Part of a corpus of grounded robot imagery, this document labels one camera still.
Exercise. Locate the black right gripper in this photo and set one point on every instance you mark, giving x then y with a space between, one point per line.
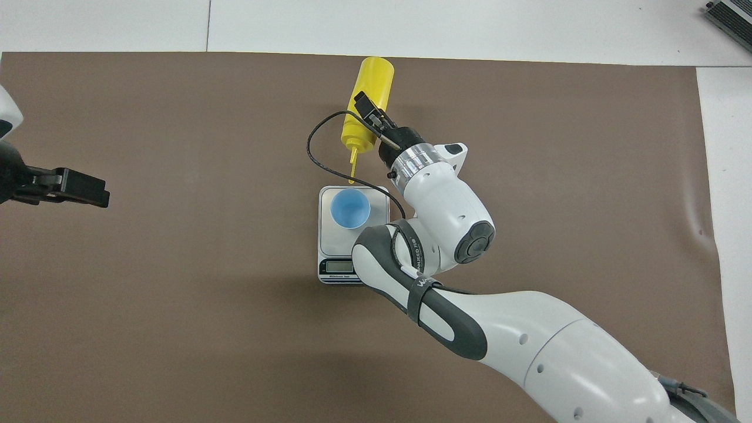
402 141

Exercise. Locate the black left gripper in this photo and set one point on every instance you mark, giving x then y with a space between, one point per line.
23 182

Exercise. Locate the yellow squeeze bottle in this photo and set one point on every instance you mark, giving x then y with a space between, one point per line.
370 82

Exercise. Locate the light blue plastic cup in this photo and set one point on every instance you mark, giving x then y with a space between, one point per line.
349 208

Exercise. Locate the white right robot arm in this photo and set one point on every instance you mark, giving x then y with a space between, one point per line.
558 352

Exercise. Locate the silver digital kitchen scale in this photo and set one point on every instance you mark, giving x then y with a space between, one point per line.
335 241

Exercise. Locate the brown paper table mat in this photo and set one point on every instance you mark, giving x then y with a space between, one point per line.
176 323

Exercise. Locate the grey ribbed metal box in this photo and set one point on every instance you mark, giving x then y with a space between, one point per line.
734 14

